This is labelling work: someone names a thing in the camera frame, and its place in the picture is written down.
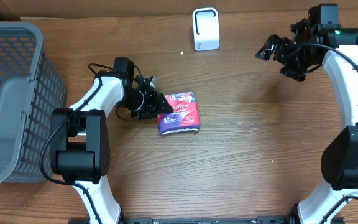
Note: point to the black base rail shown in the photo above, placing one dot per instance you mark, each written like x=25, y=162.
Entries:
x=204, y=221

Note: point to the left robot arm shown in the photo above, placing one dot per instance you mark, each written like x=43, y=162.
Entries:
x=79, y=143

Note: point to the grey plastic mesh basket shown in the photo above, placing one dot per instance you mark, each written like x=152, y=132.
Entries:
x=30, y=89

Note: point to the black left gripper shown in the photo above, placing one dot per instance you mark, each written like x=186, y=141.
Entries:
x=155, y=105

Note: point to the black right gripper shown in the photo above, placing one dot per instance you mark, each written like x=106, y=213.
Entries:
x=299, y=70

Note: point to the pink purple sanitary pad pack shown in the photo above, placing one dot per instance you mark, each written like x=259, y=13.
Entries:
x=185, y=116

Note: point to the white barcode scanner stand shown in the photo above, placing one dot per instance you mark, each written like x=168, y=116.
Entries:
x=206, y=34

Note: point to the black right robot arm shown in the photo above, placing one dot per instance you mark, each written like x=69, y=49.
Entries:
x=319, y=41

